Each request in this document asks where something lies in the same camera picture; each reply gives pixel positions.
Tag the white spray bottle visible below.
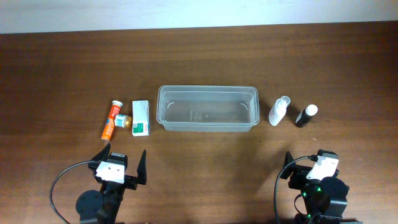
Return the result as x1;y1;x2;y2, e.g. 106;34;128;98
269;96;291;126

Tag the black bottle white cap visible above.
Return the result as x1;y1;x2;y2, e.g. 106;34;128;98
295;104;318;128

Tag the orange tablet tube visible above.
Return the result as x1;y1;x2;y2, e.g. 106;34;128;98
101;100;123;141

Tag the white green medicine box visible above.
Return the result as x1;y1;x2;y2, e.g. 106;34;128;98
132;100;149;137

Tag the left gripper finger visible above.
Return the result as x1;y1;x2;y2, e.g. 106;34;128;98
93;143;111;162
137;150;147;185

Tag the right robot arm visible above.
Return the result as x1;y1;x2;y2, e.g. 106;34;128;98
273;149;362;224

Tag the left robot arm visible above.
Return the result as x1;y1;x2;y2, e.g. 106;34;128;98
76;144;147;223

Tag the clear plastic container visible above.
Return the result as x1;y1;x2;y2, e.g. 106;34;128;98
156;85;260;132

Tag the small amber jar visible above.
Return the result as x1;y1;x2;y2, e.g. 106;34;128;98
114;114;132;128

